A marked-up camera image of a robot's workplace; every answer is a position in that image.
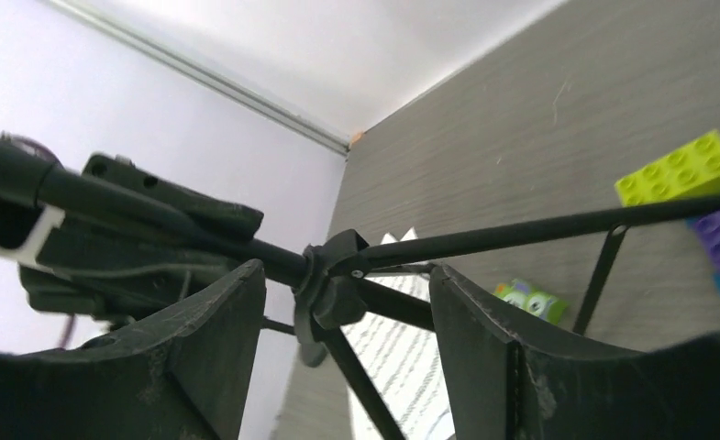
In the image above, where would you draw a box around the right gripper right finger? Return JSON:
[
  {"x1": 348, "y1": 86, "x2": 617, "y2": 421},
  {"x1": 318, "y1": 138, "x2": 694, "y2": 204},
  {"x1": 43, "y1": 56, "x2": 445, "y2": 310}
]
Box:
[{"x1": 429, "y1": 266, "x2": 720, "y2": 439}]

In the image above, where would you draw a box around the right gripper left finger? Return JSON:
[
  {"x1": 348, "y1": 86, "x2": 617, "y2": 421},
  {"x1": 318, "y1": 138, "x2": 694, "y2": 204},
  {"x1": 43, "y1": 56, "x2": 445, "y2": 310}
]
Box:
[{"x1": 0, "y1": 260, "x2": 266, "y2": 439}]

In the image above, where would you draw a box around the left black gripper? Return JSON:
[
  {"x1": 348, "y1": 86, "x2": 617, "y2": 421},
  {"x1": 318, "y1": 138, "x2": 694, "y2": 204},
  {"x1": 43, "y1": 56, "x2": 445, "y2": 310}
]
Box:
[{"x1": 0, "y1": 136, "x2": 264, "y2": 322}]

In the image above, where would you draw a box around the sheet music page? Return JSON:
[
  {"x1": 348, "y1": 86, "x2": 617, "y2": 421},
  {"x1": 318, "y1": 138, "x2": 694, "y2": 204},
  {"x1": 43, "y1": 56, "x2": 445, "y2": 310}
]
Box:
[
  {"x1": 341, "y1": 273, "x2": 458, "y2": 440},
  {"x1": 381, "y1": 227, "x2": 418, "y2": 245}
]

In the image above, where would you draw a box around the black music stand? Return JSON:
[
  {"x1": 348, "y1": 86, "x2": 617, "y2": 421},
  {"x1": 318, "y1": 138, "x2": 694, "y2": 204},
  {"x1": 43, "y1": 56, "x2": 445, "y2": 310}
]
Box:
[{"x1": 0, "y1": 130, "x2": 720, "y2": 440}]

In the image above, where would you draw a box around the green owl number block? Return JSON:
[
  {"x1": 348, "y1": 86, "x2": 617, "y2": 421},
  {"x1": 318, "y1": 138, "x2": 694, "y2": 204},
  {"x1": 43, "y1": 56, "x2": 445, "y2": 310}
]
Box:
[{"x1": 493, "y1": 279, "x2": 569, "y2": 325}]

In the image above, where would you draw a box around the colourful toy brick car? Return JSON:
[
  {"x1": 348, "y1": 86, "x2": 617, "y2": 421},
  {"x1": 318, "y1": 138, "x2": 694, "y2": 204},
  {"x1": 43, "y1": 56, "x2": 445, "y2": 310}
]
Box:
[{"x1": 613, "y1": 128, "x2": 720, "y2": 310}]

